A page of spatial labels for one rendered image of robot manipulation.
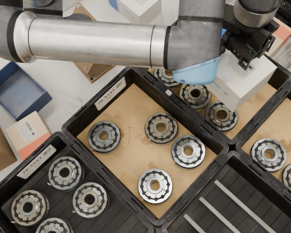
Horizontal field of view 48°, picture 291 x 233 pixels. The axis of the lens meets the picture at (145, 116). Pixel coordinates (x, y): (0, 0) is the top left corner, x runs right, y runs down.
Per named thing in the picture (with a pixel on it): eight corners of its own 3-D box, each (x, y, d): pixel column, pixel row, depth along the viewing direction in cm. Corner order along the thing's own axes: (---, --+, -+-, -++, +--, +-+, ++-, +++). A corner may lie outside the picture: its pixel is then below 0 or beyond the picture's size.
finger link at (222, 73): (214, 95, 75) (237, 66, 69) (196, 78, 77) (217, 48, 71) (221, 92, 77) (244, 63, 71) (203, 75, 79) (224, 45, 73)
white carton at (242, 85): (179, 60, 88) (180, 41, 80) (211, 35, 90) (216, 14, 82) (233, 113, 82) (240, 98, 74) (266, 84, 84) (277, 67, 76)
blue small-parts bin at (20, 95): (-10, 93, 127) (-19, 85, 120) (20, 67, 130) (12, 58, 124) (22, 126, 121) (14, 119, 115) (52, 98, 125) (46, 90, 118)
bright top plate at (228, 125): (198, 114, 103) (198, 113, 102) (221, 95, 104) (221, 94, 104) (221, 137, 99) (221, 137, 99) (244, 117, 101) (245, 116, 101)
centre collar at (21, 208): (16, 208, 95) (15, 208, 94) (29, 195, 96) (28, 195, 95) (27, 220, 94) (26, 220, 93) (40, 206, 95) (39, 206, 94)
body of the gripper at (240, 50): (243, 73, 70) (258, 41, 59) (215, 47, 73) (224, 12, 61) (268, 52, 71) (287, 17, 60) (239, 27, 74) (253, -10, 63)
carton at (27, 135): (14, 135, 120) (5, 129, 113) (43, 118, 122) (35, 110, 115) (34, 171, 115) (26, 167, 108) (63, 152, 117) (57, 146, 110)
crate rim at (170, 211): (60, 131, 98) (58, 128, 96) (131, 65, 104) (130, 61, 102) (157, 229, 86) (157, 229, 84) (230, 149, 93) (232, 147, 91)
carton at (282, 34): (261, 68, 124) (267, 58, 117) (236, 49, 128) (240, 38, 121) (287, 41, 128) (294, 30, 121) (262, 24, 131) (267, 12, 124)
